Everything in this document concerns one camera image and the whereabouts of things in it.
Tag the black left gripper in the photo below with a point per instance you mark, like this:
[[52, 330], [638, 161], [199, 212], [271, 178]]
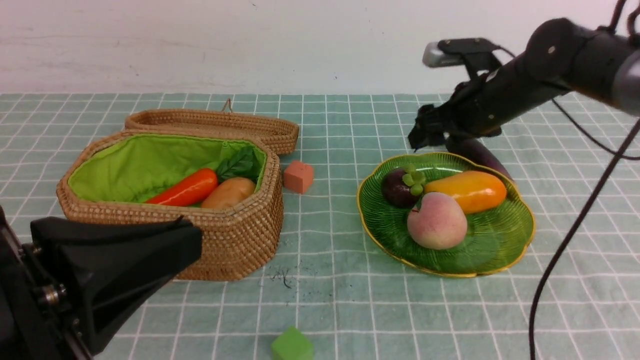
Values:
[[107, 271]]

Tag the green foam cube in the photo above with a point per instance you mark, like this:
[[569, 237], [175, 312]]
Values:
[[292, 344]]

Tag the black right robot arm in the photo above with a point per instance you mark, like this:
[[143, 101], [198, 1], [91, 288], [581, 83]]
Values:
[[603, 66]]

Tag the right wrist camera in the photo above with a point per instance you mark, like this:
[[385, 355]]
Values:
[[475, 54]]

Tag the orange foam cube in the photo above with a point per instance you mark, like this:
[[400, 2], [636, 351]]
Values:
[[298, 177]]

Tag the pink toy peach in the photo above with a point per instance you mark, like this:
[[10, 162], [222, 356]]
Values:
[[437, 222]]

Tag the yellow orange toy mango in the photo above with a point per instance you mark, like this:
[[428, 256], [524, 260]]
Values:
[[474, 191]]

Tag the green checkered tablecloth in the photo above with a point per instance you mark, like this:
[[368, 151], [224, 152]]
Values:
[[328, 278]]

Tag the green glass leaf plate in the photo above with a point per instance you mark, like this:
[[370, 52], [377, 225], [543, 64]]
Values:
[[496, 240]]

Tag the orange toy carrot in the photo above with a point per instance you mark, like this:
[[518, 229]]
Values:
[[196, 187]]

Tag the dark purple toy eggplant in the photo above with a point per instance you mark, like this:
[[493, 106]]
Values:
[[474, 151]]

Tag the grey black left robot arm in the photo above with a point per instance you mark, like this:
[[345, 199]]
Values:
[[31, 328]]

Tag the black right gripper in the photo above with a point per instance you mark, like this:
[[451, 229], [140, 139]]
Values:
[[479, 107]]

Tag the purple toy mangosteen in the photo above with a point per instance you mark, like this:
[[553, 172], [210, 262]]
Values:
[[402, 187]]

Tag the woven wicker basket lid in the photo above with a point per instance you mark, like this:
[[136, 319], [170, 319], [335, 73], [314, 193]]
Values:
[[280, 136]]

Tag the brown toy potato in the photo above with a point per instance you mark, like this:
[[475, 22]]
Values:
[[230, 193]]

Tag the woven wicker basket green lining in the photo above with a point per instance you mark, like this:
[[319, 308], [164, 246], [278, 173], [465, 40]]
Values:
[[113, 178]]

